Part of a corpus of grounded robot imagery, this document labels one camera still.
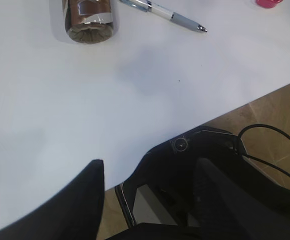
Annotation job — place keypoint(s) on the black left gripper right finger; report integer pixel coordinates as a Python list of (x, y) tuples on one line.
[(226, 212)]

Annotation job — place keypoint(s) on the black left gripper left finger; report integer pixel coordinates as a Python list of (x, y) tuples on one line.
[(74, 213)]

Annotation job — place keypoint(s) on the brown Nescafe coffee bottle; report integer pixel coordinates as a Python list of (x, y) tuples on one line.
[(88, 21)]

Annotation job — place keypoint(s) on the pink pencil sharpener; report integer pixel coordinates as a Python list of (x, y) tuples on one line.
[(268, 4)]

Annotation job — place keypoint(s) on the white pen grey grip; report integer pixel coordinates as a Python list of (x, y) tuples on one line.
[(174, 17)]

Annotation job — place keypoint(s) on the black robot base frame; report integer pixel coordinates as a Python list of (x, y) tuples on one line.
[(168, 171)]

